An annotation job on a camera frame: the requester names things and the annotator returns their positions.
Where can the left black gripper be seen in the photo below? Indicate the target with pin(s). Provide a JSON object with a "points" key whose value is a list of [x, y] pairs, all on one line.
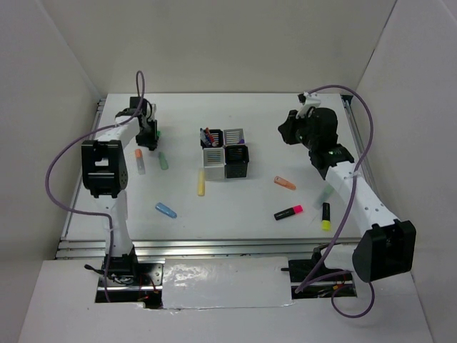
{"points": [[152, 141]]}

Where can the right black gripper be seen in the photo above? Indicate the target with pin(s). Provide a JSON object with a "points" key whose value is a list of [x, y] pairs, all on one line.
{"points": [[287, 128]]}

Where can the red gel pen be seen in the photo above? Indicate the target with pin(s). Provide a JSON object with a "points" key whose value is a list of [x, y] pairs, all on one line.
{"points": [[208, 139]]}

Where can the red ballpoint pen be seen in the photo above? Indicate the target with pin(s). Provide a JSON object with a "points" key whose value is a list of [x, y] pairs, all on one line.
{"points": [[210, 137]]}

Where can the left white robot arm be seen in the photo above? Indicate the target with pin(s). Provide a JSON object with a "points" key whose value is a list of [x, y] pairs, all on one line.
{"points": [[105, 175]]}

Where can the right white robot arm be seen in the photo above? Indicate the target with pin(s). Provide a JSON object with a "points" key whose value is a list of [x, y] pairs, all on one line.
{"points": [[387, 244]]}

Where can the orange capped clear highlighter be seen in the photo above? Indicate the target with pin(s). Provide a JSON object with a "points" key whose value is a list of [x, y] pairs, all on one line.
{"points": [[140, 162]]}

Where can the green transparent correction tape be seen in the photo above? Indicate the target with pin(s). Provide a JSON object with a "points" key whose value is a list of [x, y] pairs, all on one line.
{"points": [[163, 161]]}

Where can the orange transparent correction tape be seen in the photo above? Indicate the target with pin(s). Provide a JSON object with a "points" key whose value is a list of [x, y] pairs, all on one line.
{"points": [[284, 183]]}

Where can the white back-right pen holder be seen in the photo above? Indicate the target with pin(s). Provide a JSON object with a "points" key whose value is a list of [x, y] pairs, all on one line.
{"points": [[231, 136]]}

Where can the black front-right pen holder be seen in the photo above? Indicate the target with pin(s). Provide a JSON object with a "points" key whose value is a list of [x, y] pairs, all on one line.
{"points": [[236, 161]]}

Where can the white front-left pen holder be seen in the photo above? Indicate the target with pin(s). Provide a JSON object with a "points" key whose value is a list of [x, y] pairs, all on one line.
{"points": [[214, 163]]}

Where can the pink pastel highlighter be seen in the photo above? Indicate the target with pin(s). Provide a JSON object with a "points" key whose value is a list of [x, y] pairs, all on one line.
{"points": [[125, 200]]}

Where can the black back-left pen holder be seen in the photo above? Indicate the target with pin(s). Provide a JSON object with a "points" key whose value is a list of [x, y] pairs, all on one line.
{"points": [[218, 137]]}

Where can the yellow pastel highlighter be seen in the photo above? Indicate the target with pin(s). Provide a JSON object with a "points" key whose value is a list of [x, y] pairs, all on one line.
{"points": [[201, 184]]}

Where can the green pastel highlighter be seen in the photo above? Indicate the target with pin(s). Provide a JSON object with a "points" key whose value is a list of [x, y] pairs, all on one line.
{"points": [[323, 197]]}

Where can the pink black highlighter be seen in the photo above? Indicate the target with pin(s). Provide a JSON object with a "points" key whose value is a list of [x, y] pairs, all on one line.
{"points": [[292, 211]]}

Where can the yellow black highlighter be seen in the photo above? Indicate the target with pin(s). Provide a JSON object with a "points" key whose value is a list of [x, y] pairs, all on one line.
{"points": [[326, 217]]}

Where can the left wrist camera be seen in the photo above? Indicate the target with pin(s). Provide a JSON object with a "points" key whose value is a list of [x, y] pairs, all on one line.
{"points": [[151, 112]]}

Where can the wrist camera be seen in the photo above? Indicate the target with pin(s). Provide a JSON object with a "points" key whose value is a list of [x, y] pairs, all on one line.
{"points": [[308, 101], [151, 112]]}

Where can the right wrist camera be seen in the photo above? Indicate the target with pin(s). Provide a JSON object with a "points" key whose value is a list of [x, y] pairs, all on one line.
{"points": [[308, 101]]}

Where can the aluminium rail frame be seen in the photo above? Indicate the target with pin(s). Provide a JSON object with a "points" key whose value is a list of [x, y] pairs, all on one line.
{"points": [[235, 216]]}

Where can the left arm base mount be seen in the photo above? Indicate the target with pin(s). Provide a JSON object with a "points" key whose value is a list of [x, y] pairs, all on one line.
{"points": [[143, 285]]}

